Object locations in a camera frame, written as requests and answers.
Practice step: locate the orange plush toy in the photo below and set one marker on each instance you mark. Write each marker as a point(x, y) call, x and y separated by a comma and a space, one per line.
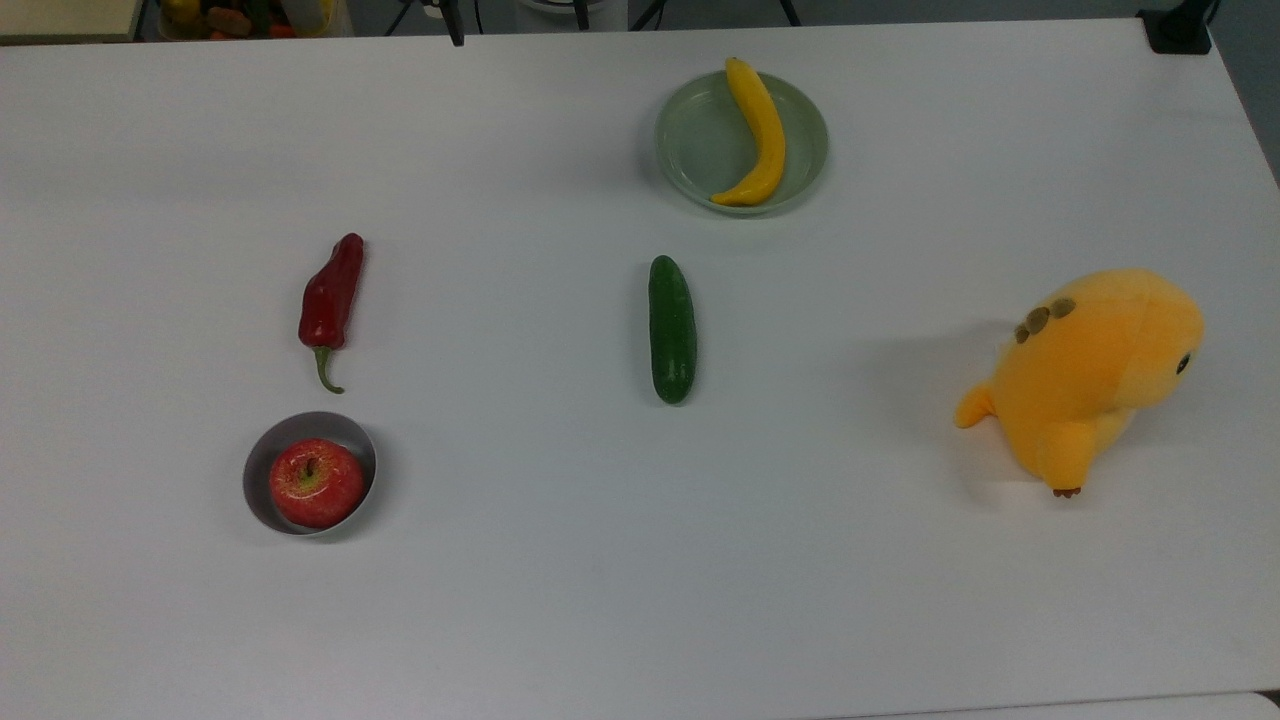
point(1080, 380)

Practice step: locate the red chili pepper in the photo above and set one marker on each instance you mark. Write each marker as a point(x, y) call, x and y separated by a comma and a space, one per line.
point(330, 295)

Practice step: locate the red apple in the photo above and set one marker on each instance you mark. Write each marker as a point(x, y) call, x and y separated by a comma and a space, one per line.
point(316, 485)

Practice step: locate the yellow banana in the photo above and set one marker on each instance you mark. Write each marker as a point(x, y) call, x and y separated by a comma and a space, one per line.
point(766, 125)

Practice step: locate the pale green plate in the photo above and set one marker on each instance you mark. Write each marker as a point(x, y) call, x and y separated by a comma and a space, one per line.
point(700, 140)

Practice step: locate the bin of toy food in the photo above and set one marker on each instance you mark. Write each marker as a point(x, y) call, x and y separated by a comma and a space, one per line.
point(240, 18)

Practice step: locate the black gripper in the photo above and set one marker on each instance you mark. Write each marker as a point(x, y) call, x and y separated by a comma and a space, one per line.
point(442, 7)

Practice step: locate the dark green cucumber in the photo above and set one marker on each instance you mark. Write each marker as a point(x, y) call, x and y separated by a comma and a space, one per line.
point(672, 330)

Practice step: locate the black tripod legs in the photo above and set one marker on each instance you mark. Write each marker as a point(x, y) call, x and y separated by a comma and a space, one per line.
point(790, 10)

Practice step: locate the grey metal bowl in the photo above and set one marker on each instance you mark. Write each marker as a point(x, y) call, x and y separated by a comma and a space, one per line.
point(285, 445)

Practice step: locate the black table clamp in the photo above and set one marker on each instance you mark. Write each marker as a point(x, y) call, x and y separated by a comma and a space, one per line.
point(1178, 30)

